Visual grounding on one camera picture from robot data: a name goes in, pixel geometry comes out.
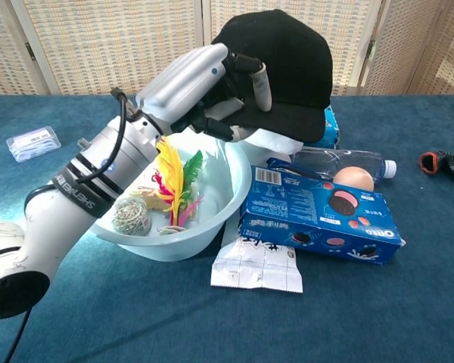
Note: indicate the yellowish ginger piece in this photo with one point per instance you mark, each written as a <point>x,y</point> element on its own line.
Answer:
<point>153,202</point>

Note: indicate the grey knit work glove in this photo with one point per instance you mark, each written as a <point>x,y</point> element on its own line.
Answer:
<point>450,162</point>

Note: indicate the clear plastic floss box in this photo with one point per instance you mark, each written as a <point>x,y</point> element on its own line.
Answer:
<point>34,143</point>

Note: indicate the white printed packet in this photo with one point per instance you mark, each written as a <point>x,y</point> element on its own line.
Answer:
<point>257,272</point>

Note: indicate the brown egg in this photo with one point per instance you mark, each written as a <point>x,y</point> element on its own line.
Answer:
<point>353,177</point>

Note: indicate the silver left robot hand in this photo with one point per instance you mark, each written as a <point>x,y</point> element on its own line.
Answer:
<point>185,83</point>

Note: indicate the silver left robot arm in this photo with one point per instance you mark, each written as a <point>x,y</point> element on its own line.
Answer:
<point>53,223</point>

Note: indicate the blue chocolate chip cookie box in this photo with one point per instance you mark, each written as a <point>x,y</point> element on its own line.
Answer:
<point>332,130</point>

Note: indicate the black screen hinge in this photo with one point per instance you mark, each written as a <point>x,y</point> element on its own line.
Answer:
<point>370,49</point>
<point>30,51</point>

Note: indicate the blue Oreo cookie box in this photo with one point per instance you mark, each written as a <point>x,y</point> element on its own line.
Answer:
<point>287,204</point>

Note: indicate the light blue plastic bowl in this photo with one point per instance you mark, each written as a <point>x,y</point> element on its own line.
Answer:
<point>227,181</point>

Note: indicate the blue felt table cover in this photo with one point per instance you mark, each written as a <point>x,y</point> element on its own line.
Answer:
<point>363,321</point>

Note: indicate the black baseball cap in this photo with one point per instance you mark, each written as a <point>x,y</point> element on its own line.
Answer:
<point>295,68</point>

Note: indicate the steel wool scrubber ball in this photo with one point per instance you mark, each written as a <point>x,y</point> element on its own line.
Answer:
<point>130,217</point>

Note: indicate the clear water bottle white cap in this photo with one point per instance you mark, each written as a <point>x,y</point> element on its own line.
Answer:
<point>344,160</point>

